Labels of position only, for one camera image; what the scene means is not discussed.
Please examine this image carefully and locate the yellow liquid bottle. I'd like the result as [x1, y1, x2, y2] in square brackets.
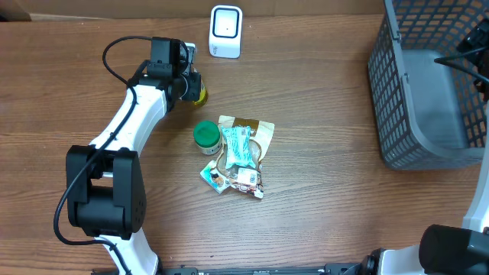
[191, 67, 209, 108]

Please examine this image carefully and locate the green lid jar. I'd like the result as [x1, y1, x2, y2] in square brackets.
[193, 121, 222, 155]

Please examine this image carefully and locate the teal snack bar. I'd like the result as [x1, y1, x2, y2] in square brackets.
[222, 126, 256, 169]

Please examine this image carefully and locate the brown snack packet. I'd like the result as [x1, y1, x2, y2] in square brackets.
[217, 115, 275, 177]

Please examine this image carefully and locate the teal tissue pack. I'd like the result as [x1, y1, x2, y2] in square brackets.
[200, 160, 231, 194]

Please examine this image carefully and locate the white barcode snack packet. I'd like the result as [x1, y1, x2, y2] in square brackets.
[229, 167, 264, 199]

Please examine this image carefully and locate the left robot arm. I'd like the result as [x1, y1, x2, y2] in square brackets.
[53, 37, 202, 274]

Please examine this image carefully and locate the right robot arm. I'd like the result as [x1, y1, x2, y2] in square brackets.
[349, 4, 488, 274]

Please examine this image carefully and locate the white barcode scanner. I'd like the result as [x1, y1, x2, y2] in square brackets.
[209, 5, 243, 59]

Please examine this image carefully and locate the grey plastic basket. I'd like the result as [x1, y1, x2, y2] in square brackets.
[368, 0, 488, 170]

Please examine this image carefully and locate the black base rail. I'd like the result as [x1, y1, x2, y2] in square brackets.
[157, 263, 361, 275]

